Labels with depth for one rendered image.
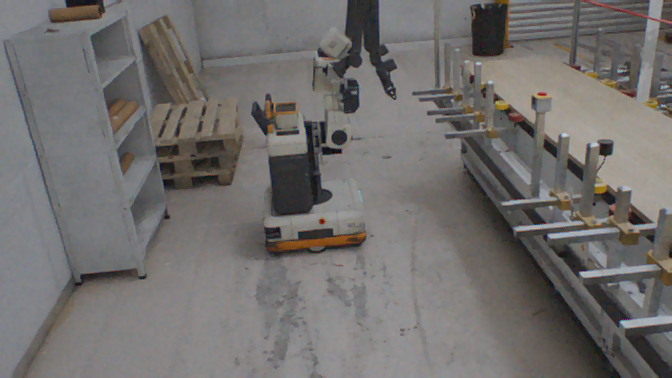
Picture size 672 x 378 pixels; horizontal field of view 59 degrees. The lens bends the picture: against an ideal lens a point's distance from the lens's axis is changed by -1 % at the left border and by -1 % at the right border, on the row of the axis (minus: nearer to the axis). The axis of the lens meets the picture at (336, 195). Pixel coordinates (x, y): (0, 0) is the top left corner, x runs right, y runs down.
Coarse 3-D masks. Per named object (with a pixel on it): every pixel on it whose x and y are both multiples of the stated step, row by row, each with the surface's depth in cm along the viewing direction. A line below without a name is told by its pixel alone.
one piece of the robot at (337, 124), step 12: (324, 60) 362; (336, 60) 364; (312, 84) 386; (324, 84) 373; (336, 84) 374; (324, 96) 380; (336, 96) 378; (336, 108) 382; (336, 120) 380; (348, 120) 392; (324, 132) 407; (336, 132) 383; (348, 132) 384; (336, 144) 387; (348, 144) 388
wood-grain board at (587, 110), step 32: (512, 64) 458; (544, 64) 451; (512, 96) 381; (576, 96) 371; (608, 96) 366; (576, 128) 319; (608, 128) 315; (640, 128) 312; (576, 160) 281; (608, 160) 277; (640, 160) 274; (640, 192) 244
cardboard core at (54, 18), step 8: (64, 8) 364; (72, 8) 364; (80, 8) 364; (88, 8) 364; (96, 8) 364; (56, 16) 363; (64, 16) 364; (72, 16) 364; (80, 16) 365; (88, 16) 365; (96, 16) 366
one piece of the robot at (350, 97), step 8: (344, 80) 374; (352, 80) 390; (344, 88) 396; (352, 88) 371; (360, 88) 372; (344, 96) 372; (352, 96) 373; (344, 104) 375; (352, 104) 375; (344, 112) 377; (352, 112) 377
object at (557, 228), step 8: (544, 224) 234; (552, 224) 233; (560, 224) 233; (568, 224) 233; (576, 224) 232; (584, 224) 232; (520, 232) 231; (528, 232) 232; (536, 232) 232; (544, 232) 232; (552, 232) 232; (560, 232) 233; (568, 232) 233
